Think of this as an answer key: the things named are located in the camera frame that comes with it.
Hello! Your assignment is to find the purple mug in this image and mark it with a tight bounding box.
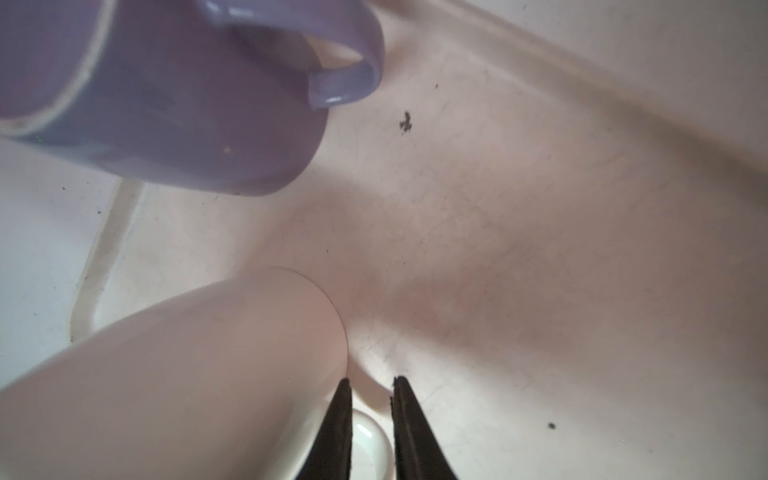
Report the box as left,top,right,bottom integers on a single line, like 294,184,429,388
1,1,385,196

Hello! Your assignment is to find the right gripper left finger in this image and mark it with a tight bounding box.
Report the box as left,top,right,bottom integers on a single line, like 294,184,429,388
296,378,353,480

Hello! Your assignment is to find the beige plastic tray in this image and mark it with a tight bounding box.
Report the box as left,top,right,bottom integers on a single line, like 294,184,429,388
71,1,767,479

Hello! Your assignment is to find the white mug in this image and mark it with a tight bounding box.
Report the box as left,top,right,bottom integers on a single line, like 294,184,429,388
0,266,397,480

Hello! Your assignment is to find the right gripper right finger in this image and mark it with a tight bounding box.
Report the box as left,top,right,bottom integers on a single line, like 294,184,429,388
390,376,458,480

